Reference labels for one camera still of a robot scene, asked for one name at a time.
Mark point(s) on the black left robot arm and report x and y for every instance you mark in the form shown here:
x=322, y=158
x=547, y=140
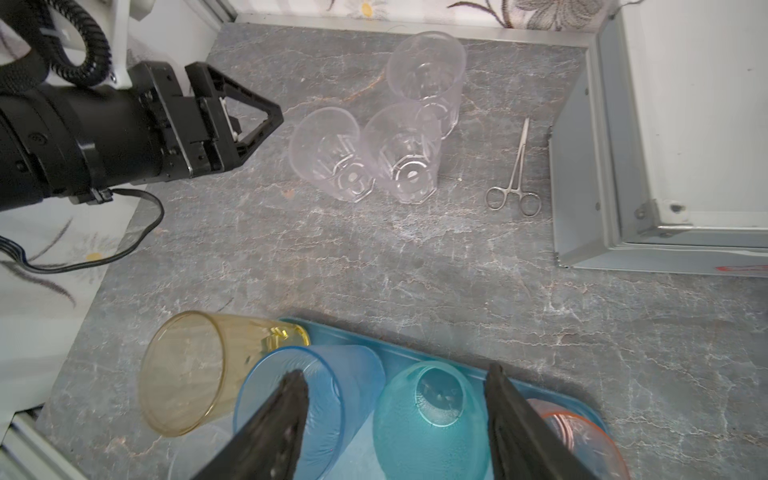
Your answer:
x=24, y=136

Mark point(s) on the pink plastic cup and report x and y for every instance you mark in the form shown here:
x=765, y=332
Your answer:
x=584, y=439

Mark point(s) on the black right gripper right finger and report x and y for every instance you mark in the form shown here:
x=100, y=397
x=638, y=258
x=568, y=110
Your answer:
x=522, y=446

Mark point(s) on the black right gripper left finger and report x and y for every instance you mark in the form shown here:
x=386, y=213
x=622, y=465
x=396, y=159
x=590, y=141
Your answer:
x=268, y=446

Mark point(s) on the blue plastic cup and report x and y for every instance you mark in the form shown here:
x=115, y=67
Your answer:
x=344, y=382

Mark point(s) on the teal plastic cup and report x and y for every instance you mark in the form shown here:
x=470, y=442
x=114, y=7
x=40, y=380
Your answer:
x=429, y=423

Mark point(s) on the silver aluminium first aid case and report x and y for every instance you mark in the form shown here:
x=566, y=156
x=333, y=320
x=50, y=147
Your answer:
x=658, y=158

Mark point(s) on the yellow plastic cup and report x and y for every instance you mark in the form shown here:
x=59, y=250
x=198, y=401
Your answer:
x=196, y=363

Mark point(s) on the silver surgical forceps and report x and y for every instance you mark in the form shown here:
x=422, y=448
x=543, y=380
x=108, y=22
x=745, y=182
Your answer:
x=529, y=203

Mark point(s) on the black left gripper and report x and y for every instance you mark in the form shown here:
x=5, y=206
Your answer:
x=152, y=132

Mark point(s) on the clear faceted glass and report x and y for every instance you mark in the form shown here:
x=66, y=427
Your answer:
x=401, y=149
x=324, y=150
x=429, y=68

